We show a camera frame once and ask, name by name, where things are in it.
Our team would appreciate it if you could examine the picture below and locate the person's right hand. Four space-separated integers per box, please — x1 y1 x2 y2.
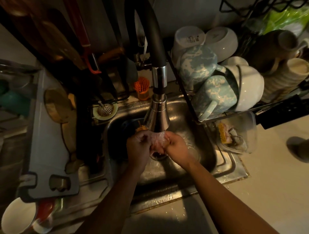
164 132 196 170

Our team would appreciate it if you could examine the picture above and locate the person's left hand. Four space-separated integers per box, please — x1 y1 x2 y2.
126 132 158 171

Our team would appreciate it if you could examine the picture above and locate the clear drinking glass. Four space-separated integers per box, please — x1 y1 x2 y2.
145 131 201 161

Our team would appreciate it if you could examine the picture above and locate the person's left forearm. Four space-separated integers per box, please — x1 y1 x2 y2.
77 164 146 234

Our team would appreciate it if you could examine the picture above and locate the person's right forearm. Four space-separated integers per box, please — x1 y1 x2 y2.
185 161 280 234

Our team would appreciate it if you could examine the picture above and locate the stainless steel sink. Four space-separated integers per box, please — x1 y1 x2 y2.
80 95 249 215

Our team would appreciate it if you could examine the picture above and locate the metal sink strainer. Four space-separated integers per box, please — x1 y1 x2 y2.
93 100 119 121

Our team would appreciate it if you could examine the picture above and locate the orange bristle brush holder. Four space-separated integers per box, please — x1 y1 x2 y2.
134 77 150 101

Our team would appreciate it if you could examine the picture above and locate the yellow sponge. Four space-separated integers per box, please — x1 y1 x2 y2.
218 122 233 144

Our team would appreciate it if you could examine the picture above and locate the blue marbled mug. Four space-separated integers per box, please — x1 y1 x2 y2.
178 45 226 93
192 75 239 122

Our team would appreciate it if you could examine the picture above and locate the clear plastic container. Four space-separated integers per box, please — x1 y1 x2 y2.
215 111 258 155

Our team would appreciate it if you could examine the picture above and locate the black and chrome faucet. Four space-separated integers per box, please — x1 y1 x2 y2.
124 0 170 132

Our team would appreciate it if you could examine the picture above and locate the wooden spoon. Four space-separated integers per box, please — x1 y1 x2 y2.
44 88 84 174

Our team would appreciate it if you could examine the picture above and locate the white mug with dark stripe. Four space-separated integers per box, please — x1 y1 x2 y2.
225 64 265 112

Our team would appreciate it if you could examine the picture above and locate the grey plastic cutting board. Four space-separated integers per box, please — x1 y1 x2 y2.
19 69 80 200

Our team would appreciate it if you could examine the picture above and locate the white bowl with label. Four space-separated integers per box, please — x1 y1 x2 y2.
171 26 206 63

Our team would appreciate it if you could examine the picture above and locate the plain white bowl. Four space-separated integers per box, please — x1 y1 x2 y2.
205 27 239 57

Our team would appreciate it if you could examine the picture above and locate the red cup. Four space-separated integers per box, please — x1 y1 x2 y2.
33 200 55 234

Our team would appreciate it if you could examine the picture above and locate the cream ribbed cup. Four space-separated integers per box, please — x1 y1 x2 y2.
261 58 309 103

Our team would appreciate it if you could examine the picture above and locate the brown ceramic mug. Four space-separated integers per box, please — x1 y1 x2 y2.
249 29 299 73

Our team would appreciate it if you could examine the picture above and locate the teal container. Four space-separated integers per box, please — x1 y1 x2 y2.
0 91 30 117

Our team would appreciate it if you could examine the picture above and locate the white cup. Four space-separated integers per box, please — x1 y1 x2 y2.
1 197 38 234

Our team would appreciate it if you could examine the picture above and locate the brown wooden cutting board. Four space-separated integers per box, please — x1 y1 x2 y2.
7 0 85 71

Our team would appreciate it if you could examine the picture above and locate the green plastic bag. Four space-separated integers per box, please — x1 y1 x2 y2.
263 4 309 35

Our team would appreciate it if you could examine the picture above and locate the black wire dish rack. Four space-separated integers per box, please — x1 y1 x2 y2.
166 0 309 124

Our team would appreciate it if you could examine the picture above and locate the wooden handled knife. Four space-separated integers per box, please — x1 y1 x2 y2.
98 47 127 97

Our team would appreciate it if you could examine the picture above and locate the red handled peeler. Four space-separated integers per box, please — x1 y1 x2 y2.
63 0 102 74

